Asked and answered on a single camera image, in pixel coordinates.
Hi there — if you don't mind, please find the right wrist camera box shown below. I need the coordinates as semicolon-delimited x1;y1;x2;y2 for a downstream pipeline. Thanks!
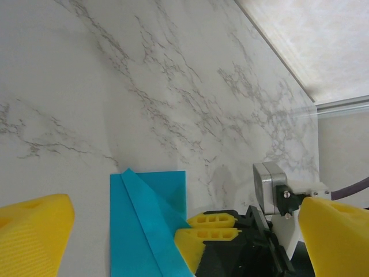
253;162;329;217

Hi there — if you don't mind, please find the aluminium corner post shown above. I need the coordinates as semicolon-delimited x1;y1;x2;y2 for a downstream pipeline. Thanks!
315;96;369;117

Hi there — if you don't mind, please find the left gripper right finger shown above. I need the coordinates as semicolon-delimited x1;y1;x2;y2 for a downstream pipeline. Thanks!
299;197;369;277

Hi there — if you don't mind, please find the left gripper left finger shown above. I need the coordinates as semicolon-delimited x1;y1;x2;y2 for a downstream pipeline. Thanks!
0;193;76;277

